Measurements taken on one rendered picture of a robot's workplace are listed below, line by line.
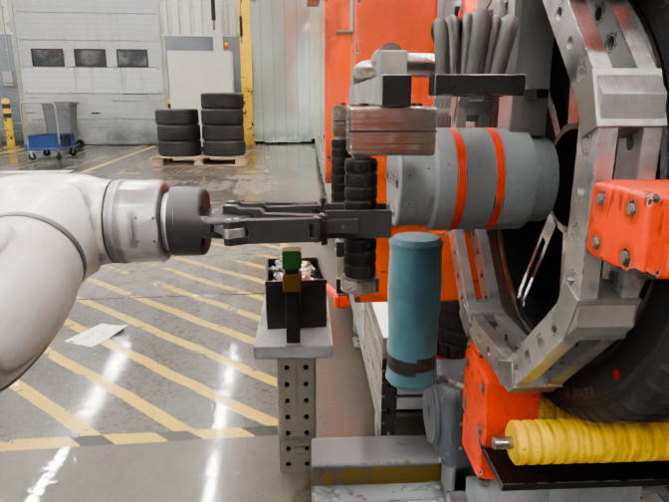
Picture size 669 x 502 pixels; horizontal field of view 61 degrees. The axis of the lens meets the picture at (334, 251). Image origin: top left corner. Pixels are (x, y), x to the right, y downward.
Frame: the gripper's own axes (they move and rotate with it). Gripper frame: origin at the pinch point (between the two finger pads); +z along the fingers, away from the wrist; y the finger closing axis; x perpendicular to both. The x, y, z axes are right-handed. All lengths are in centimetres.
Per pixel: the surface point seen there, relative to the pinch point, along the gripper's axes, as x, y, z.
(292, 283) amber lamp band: -24, -51, -9
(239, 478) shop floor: -83, -69, -24
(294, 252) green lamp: -17, -51, -8
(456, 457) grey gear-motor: -56, -37, 24
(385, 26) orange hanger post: 27, -58, 10
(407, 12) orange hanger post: 30, -58, 15
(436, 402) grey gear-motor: -46, -41, 20
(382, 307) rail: -44, -90, 16
